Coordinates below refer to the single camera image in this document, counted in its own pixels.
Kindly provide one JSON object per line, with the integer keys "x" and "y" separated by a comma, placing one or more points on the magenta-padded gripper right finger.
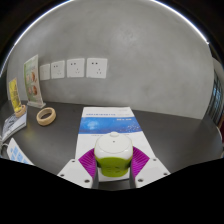
{"x": 142, "y": 164}

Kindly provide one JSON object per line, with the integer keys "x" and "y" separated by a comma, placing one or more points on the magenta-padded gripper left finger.
{"x": 85, "y": 166}

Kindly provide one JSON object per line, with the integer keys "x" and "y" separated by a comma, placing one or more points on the white and green charger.
{"x": 113, "y": 146}

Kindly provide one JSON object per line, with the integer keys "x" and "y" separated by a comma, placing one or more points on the white booklet with blue band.
{"x": 106, "y": 125}

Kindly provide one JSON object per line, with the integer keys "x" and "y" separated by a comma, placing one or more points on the beige tape roll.
{"x": 39, "y": 117}

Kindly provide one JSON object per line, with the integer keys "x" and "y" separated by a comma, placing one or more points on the grey blue magazine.
{"x": 13, "y": 125}

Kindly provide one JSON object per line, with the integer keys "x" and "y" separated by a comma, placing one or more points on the orange card in wooden holder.
{"x": 14, "y": 95}

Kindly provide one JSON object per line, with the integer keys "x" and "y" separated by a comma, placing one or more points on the acrylic stand with green leaflet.
{"x": 31, "y": 80}

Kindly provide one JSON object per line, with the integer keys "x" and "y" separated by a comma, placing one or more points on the white ceiling light strip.
{"x": 43, "y": 13}

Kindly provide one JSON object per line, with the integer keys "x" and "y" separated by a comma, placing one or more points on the dark framed glass wall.
{"x": 215, "y": 96}

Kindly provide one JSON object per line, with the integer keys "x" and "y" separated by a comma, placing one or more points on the blank white wall plate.
{"x": 44, "y": 72}

